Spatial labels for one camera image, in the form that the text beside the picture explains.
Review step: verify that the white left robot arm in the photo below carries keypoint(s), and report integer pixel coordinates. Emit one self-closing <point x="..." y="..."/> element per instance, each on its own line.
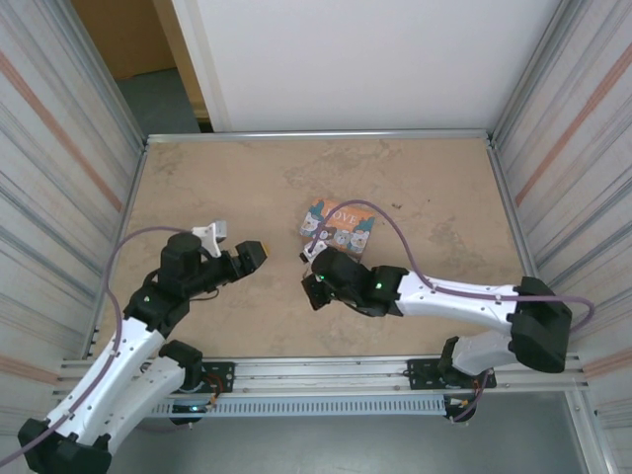
<point x="106" y="380"/>

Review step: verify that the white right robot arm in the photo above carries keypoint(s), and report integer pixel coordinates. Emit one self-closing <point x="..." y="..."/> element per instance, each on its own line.
<point x="469" y="303"/>

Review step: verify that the orange bear print box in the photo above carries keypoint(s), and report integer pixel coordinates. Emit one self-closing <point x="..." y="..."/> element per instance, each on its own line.
<point x="343" y="224"/>

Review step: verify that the white partition panel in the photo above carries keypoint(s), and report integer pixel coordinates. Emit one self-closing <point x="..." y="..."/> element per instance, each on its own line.
<point x="355" y="64"/>

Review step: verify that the aluminium side frame rail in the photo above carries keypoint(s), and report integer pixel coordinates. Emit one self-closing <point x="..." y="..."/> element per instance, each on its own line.
<point x="116" y="247"/>
<point x="516" y="212"/>

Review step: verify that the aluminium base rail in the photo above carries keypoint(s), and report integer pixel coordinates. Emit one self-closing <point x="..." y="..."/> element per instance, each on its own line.
<point x="321" y="372"/>

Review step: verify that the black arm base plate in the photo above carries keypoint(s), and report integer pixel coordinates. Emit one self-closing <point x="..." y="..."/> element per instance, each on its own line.
<point x="219" y="372"/>
<point x="422" y="372"/>

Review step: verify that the aluminium table edge rail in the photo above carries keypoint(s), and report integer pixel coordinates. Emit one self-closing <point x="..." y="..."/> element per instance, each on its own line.
<point x="316" y="135"/>

